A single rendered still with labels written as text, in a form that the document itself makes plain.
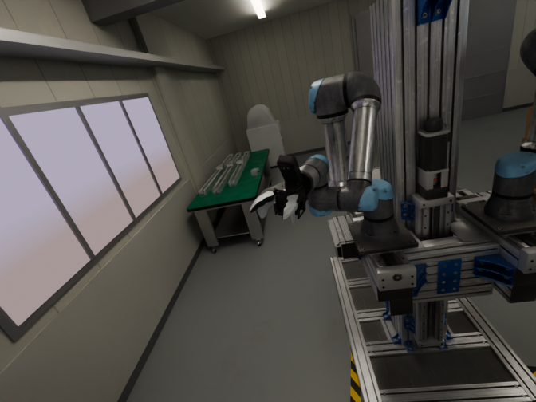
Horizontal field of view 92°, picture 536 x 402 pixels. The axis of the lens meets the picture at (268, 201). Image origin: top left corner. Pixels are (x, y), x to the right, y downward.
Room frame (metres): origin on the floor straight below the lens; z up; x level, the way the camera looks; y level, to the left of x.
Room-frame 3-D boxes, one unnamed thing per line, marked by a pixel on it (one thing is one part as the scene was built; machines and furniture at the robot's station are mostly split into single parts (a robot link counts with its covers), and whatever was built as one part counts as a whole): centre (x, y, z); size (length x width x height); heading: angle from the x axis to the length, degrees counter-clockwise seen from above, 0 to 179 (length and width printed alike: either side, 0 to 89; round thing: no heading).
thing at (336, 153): (1.00, -0.32, 1.54); 0.15 x 0.12 x 0.55; 54
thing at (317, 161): (0.78, -0.17, 1.56); 0.11 x 0.08 x 0.09; 144
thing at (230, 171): (3.97, 0.36, 0.42); 2.29 x 0.90 x 0.83; 170
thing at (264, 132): (6.25, -0.34, 0.73); 0.77 x 0.62 x 1.45; 80
